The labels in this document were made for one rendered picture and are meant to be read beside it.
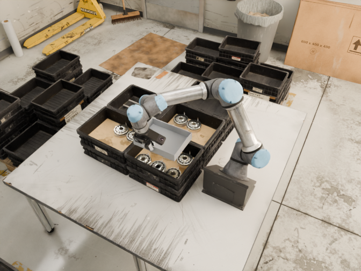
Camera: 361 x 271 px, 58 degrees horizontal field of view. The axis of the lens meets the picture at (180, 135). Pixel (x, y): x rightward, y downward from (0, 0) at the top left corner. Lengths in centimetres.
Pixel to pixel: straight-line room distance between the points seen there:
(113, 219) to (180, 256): 46
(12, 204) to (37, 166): 87
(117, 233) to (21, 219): 131
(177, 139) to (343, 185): 186
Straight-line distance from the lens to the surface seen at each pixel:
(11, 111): 326
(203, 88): 176
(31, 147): 323
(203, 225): 197
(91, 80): 364
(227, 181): 190
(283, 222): 290
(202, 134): 224
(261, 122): 258
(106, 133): 231
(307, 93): 418
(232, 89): 166
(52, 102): 328
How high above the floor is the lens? 241
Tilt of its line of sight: 45 degrees down
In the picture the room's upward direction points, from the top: 1 degrees counter-clockwise
